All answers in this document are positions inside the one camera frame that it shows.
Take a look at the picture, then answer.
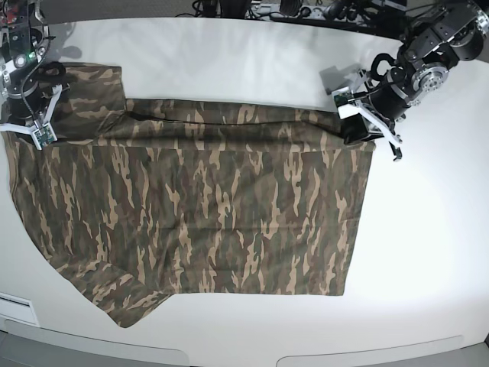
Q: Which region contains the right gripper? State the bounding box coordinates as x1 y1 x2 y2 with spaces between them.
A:
7 63 70 127

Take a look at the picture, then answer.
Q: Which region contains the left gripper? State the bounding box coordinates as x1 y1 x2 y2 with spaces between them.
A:
342 53 410 161

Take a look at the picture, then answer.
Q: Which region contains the camouflage T-shirt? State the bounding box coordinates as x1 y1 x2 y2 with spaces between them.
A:
2 63 375 328

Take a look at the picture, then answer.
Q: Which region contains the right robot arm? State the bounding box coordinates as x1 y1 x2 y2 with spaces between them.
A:
1 1 68 127

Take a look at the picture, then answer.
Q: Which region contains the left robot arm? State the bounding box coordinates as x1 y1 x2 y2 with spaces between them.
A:
332 1 488 160

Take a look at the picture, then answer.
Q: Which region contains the black power strip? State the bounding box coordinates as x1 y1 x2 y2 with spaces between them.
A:
267 4 373 28

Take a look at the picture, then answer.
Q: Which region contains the dark equipment clutter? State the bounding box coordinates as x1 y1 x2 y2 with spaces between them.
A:
175 0 268 18

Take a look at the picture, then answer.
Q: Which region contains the white label plate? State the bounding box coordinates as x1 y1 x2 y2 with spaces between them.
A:
0 293 40 327

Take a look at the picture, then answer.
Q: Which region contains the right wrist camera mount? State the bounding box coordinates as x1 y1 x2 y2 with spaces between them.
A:
1 84 63 150

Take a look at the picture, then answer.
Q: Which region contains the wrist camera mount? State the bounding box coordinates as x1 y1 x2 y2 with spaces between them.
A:
320 64 402 145
1 84 63 150

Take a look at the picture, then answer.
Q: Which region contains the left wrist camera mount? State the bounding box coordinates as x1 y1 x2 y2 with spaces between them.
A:
320 64 402 145

